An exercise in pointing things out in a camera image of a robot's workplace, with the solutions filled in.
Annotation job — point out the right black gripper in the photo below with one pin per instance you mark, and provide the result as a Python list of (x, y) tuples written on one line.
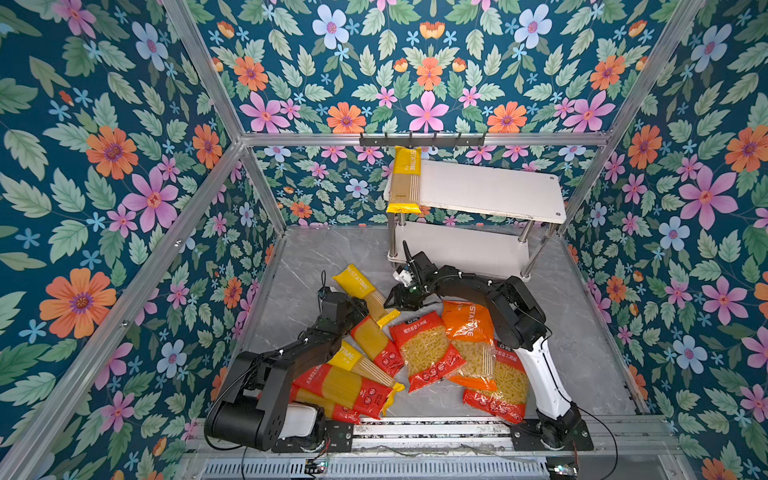
[(414, 271)]

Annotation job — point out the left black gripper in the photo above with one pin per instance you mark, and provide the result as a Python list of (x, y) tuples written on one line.
[(357, 310)]

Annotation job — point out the red spaghetti package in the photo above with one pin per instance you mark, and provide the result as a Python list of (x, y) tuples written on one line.
[(378, 347), (347, 389), (332, 410)]

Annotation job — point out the yellow spaghetti package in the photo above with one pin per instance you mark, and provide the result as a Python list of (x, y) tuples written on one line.
[(405, 182), (350, 359), (356, 284)]

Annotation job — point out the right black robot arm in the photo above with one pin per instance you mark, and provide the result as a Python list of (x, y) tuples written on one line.
[(518, 320)]

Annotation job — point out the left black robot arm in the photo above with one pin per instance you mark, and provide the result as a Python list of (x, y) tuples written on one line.
[(254, 409)]

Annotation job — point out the orange macaroni bag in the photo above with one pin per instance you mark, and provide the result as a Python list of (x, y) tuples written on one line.
[(470, 331)]

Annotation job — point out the white two-tier shelf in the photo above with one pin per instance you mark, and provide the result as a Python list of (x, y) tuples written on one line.
[(509, 194)]

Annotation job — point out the red macaroni bag left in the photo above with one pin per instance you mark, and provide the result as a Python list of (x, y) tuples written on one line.
[(426, 350)]

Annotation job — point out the red macaroni bag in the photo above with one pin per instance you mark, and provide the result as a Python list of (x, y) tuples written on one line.
[(426, 350), (508, 401)]

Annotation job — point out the red macaroni bag right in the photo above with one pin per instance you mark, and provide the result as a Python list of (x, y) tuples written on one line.
[(508, 401)]

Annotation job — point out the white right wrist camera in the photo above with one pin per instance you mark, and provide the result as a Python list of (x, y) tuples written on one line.
[(405, 277)]

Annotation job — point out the black wall hook rack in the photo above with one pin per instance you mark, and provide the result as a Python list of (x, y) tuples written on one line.
[(411, 140)]

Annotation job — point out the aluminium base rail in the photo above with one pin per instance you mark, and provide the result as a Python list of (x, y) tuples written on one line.
[(612, 447)]

